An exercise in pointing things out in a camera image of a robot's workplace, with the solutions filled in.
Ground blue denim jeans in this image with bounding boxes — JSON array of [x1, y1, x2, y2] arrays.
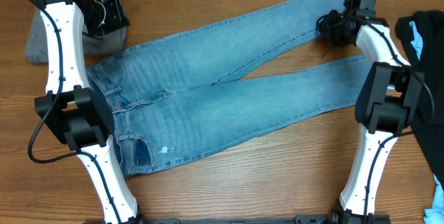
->
[[87, 0, 369, 177]]

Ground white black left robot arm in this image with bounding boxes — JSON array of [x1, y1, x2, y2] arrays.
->
[[33, 0, 144, 223]]

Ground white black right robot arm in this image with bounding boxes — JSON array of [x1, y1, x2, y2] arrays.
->
[[316, 0, 427, 223]]

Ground folded grey shorts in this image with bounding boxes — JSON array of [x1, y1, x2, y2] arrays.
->
[[25, 0, 128, 64]]

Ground light blue cloth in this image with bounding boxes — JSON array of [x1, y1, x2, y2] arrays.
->
[[409, 21, 423, 60]]

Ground black garment pile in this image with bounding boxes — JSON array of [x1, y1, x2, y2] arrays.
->
[[395, 10, 443, 183]]

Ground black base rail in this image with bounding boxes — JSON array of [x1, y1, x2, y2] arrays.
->
[[143, 213, 391, 224]]

